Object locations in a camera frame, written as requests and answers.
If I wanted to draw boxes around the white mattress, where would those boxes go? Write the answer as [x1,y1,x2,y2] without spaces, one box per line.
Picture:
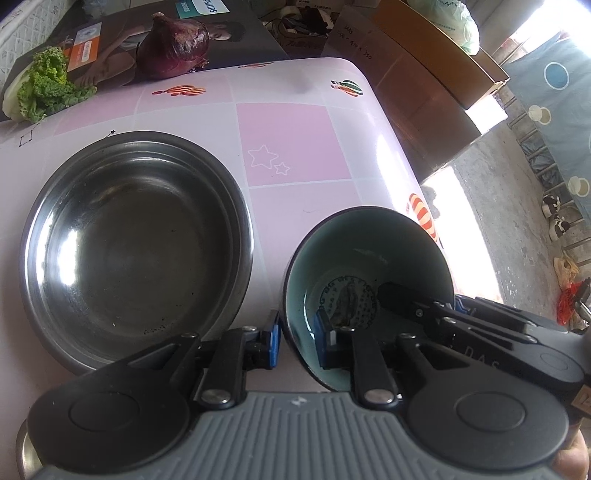
[0,0,100,70]

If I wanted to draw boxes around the metal drying rack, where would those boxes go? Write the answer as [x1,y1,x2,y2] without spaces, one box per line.
[501,85,583,252]

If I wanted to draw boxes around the dark printed box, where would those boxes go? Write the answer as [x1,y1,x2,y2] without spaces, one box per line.
[0,0,291,121]

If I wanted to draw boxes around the person's right hand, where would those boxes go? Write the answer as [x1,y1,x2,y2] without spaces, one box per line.
[551,431,591,480]

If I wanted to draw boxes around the large steel basin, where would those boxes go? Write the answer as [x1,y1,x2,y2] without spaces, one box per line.
[15,427,44,480]

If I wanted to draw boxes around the blue blanket with circles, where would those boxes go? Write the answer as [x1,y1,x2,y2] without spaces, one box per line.
[501,30,591,210]

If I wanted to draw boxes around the stainless steel bowl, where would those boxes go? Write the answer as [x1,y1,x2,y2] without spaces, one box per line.
[19,130,254,376]

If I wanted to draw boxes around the tangled black cables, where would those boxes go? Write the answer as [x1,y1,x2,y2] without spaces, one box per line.
[261,7,333,38]

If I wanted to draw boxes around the red plastic bag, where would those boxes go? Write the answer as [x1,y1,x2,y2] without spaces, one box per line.
[556,282,583,326]

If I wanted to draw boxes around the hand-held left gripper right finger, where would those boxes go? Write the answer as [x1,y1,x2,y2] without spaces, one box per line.
[314,308,462,411]

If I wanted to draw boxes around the beige plastic bag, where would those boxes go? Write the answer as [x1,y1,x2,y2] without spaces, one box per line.
[553,256,580,284]

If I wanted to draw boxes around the green lettuce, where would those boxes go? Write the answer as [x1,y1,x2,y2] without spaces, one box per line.
[2,46,98,123]

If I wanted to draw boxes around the open brown cardboard box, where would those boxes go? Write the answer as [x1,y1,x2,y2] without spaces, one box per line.
[372,0,511,86]

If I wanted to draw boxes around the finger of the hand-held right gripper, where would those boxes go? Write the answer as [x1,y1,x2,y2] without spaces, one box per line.
[455,295,568,333]
[378,282,522,352]

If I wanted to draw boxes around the teal ceramic bowl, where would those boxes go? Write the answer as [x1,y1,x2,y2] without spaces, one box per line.
[283,206,455,393]

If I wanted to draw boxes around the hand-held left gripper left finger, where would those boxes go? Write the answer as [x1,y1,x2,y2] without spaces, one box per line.
[124,310,282,411]

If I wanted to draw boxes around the green plastic bag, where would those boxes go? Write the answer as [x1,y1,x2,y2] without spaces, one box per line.
[406,0,481,55]

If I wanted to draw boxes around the small cardboard box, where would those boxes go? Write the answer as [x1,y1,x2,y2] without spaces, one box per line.
[323,9,386,54]

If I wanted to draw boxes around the large brown cardboard box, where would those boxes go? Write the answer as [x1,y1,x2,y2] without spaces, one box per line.
[344,28,506,181]

